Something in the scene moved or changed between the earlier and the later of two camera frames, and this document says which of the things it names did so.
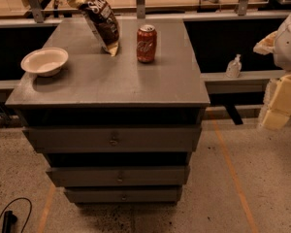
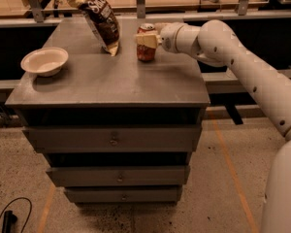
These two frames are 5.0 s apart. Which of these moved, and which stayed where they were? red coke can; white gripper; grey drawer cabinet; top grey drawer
Moved: white gripper
Stayed: grey drawer cabinet; top grey drawer; red coke can
